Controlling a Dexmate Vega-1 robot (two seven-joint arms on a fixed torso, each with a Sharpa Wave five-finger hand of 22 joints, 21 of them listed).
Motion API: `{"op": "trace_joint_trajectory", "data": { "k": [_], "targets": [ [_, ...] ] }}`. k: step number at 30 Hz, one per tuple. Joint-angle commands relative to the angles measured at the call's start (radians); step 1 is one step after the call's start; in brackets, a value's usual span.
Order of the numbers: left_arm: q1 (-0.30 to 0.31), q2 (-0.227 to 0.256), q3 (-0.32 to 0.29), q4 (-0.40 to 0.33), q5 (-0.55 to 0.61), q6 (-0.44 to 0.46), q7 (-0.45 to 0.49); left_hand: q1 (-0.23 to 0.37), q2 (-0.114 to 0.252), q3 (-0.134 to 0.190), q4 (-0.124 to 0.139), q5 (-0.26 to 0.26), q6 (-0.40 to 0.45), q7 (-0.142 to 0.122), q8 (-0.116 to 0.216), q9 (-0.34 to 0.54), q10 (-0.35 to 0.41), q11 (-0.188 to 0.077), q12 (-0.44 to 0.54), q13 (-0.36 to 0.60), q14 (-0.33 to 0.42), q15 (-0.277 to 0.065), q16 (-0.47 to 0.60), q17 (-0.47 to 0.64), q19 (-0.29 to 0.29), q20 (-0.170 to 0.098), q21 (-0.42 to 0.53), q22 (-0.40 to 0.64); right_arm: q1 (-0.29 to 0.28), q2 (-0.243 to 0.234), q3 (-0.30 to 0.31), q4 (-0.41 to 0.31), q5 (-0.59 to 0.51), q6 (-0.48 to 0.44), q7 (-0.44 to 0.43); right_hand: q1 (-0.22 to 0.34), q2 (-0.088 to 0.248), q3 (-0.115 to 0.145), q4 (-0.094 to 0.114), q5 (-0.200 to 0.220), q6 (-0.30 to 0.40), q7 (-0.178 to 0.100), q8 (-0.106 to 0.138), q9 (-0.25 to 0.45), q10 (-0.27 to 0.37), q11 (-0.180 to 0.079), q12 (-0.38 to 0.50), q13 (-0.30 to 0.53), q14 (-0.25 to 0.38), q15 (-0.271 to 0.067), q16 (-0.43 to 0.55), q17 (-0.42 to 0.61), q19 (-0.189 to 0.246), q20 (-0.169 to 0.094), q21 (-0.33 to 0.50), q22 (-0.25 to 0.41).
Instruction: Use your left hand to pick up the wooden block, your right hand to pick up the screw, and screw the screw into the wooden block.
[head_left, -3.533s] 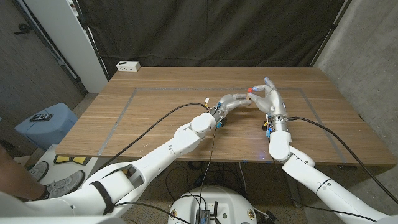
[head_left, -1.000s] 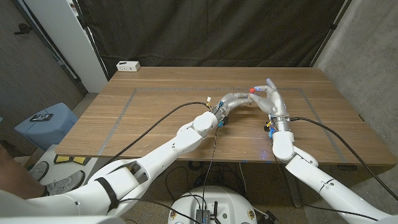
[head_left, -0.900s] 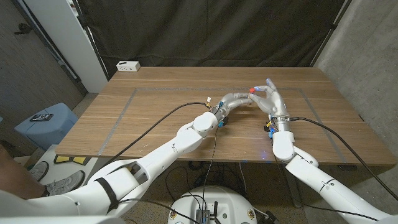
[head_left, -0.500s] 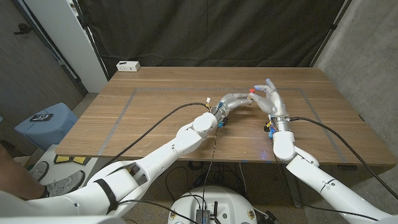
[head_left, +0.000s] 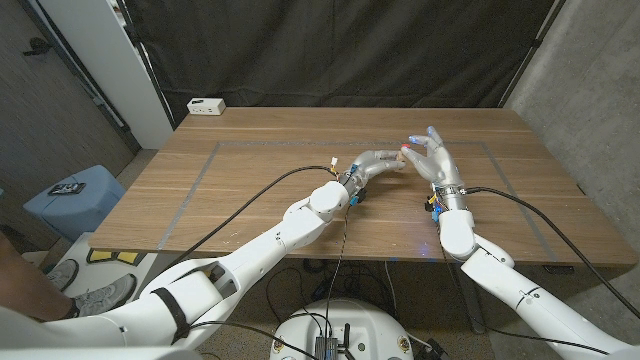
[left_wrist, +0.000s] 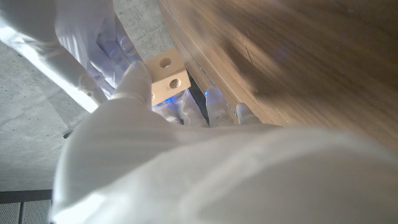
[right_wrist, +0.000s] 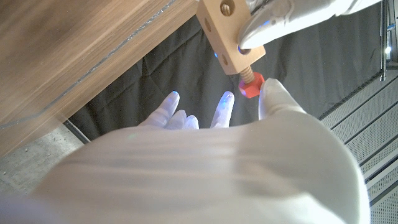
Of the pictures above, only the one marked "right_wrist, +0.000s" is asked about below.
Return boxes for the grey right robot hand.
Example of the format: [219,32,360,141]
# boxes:
[0,77,373,224]

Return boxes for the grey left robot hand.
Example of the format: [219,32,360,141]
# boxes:
[237,0,383,50]

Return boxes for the wooden block with holes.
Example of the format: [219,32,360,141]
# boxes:
[195,0,267,76]

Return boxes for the red-headed wooden screw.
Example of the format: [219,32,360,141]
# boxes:
[238,65,266,100]

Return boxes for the black curtain backdrop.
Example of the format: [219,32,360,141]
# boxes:
[68,2,385,141]

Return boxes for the white perforated panel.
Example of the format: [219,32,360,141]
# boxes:
[320,70,398,224]

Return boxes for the wooden table panel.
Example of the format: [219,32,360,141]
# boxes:
[0,0,178,130]

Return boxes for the black backdrop frame pole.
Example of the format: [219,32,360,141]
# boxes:
[379,0,389,82]

